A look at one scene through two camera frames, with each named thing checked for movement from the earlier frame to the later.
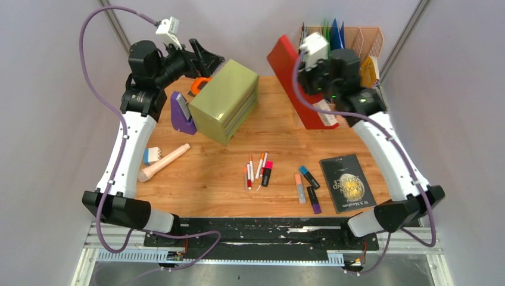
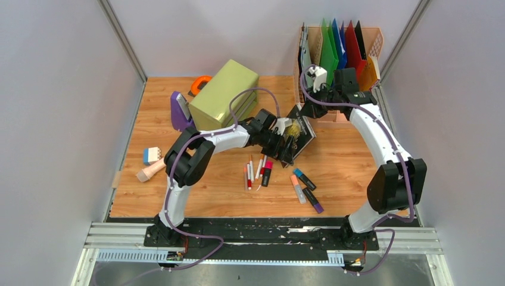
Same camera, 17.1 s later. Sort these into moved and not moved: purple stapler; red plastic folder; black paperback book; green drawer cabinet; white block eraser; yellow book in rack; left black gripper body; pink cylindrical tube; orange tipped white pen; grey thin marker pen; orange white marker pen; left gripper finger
Moved: red plastic folder; black paperback book; left gripper finger; left black gripper body
Not moved: green drawer cabinet; grey thin marker pen; white block eraser; orange tipped white pen; pink cylindrical tube; yellow book in rack; purple stapler; orange white marker pen
